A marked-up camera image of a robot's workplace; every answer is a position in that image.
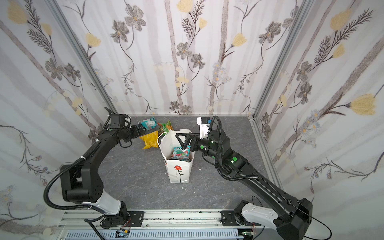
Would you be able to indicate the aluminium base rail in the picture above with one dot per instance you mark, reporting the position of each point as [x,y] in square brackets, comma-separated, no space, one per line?
[155,219]

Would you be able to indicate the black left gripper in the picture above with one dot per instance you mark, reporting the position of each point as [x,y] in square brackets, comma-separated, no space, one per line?
[141,130]

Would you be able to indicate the white paper bag red flower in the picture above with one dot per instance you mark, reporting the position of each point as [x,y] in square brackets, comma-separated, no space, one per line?
[178,171]

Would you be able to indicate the white slotted cable duct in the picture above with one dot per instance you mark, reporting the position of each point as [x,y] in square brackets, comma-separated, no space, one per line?
[191,234]

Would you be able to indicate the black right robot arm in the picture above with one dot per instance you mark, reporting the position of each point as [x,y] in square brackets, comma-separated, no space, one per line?
[285,214]

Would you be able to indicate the teal mini snack packet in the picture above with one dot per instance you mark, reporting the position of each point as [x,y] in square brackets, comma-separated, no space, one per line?
[181,154]

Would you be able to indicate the left corner aluminium post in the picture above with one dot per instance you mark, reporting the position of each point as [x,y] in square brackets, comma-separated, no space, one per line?
[80,51]

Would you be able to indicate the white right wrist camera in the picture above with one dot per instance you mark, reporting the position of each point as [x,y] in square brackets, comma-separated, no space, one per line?
[204,126]

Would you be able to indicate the red green snack packet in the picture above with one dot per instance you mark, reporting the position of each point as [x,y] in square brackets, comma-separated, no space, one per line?
[165,127]

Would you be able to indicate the yellow snack packet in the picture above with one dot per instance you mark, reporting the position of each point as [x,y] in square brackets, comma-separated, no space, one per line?
[150,140]

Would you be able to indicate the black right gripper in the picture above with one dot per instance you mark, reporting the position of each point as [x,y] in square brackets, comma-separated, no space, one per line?
[191,142]

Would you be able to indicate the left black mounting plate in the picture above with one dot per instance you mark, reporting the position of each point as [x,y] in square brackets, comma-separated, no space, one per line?
[132,218]

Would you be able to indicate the black mounting plate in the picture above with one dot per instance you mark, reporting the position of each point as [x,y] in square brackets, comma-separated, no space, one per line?
[132,218]
[234,218]

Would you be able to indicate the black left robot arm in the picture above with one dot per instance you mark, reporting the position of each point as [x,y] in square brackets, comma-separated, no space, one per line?
[81,183]

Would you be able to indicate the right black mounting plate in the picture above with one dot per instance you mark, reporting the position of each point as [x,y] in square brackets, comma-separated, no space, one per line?
[234,218]

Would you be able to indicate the corner aluminium post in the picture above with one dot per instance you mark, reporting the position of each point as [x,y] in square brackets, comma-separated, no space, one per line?
[298,22]
[80,51]

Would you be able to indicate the right corner aluminium post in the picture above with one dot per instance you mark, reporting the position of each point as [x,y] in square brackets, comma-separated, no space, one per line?
[298,22]

